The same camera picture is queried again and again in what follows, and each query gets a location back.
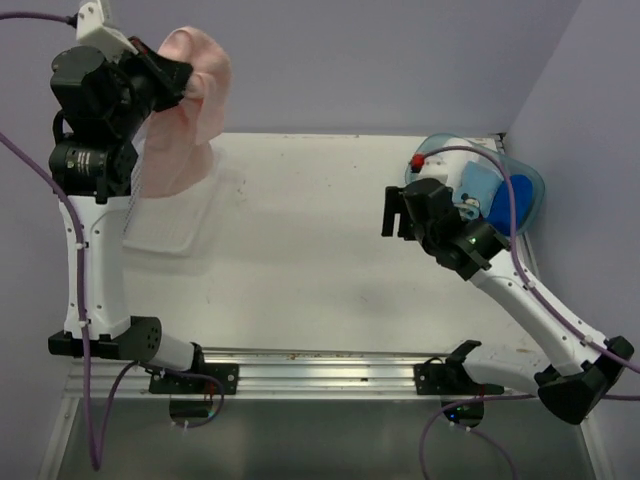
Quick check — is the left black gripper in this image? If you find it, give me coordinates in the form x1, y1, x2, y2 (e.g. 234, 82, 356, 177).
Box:
107, 35, 191, 136

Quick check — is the pink towel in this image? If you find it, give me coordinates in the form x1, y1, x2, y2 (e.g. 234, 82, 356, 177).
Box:
141, 26, 232, 199

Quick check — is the white plastic basket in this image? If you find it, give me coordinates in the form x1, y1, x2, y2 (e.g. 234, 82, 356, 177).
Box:
123, 144, 224, 257

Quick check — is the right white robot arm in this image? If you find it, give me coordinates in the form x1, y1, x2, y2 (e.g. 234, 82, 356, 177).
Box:
381, 178, 634, 425

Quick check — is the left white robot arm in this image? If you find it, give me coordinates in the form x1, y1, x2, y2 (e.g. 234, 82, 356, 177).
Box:
48, 37, 208, 393

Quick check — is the white rolled towel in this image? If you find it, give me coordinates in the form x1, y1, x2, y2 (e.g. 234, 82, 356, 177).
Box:
412, 135, 481, 190

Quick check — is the light blue cartoon towel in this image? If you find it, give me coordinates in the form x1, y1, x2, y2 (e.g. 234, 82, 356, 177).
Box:
452, 162, 502, 220

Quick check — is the teal transparent plastic tub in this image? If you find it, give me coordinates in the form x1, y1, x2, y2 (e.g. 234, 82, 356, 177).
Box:
405, 133, 545, 236

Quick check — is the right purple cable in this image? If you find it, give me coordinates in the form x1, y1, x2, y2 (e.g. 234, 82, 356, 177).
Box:
417, 146, 640, 480

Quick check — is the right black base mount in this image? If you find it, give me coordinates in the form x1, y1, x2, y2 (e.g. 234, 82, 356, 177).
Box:
413, 357, 481, 396

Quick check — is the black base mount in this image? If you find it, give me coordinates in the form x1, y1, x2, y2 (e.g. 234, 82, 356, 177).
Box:
413, 357, 481, 396
149, 363, 239, 395

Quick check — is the aluminium rail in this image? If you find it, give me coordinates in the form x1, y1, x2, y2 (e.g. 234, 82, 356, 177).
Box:
64, 349, 546, 401

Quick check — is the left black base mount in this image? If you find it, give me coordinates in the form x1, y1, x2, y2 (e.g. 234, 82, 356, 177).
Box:
149, 363, 239, 395

